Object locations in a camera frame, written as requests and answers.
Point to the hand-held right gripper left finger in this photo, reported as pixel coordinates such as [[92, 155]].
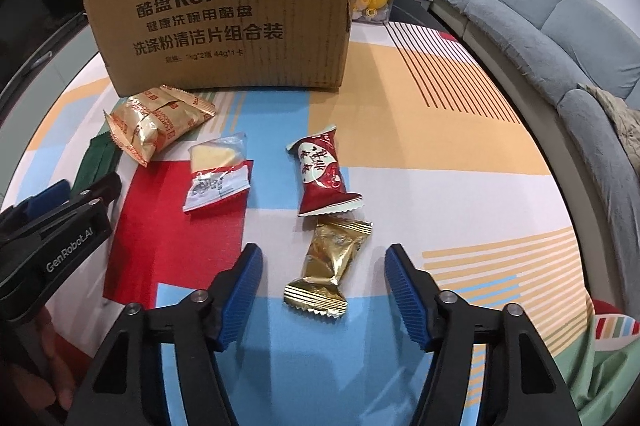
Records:
[[240, 296]]

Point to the person's left hand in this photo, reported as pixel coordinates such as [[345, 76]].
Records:
[[55, 351]]

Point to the dark green snack packet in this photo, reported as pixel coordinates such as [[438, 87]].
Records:
[[102, 160]]

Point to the white yellow cake packet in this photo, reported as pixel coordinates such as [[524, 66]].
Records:
[[215, 176]]

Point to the gold foil candy packet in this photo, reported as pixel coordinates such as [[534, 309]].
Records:
[[330, 256]]

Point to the grey sectional sofa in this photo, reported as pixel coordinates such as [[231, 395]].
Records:
[[550, 15]]

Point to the gold brown biscuit packet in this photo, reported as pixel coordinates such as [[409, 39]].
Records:
[[150, 125]]

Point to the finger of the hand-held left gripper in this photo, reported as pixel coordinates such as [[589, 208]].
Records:
[[102, 193], [47, 198]]

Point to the red white heart packet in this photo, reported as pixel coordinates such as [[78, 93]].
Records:
[[320, 176]]

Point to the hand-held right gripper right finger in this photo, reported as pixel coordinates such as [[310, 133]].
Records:
[[407, 296]]

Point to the beige jacket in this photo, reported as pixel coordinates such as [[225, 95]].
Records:
[[620, 120]]

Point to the brown cardboard box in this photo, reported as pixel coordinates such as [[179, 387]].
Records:
[[225, 5]]

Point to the grey television cabinet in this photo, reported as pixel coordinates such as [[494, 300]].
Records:
[[45, 50]]

